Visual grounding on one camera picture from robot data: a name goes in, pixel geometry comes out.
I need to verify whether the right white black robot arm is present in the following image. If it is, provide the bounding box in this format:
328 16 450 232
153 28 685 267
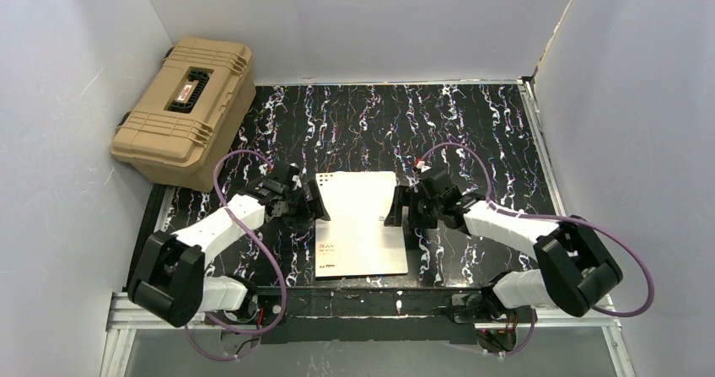
384 169 623 319

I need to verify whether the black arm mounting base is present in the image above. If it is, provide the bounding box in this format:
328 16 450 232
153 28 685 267
203 286 540 347

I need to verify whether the tan plastic tool case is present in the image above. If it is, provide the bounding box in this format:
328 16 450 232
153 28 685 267
110 36 256 192

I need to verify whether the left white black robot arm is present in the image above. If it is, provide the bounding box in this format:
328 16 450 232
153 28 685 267
127 163 330 327

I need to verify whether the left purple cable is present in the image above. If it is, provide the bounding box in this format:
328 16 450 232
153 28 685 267
184 149 288 363

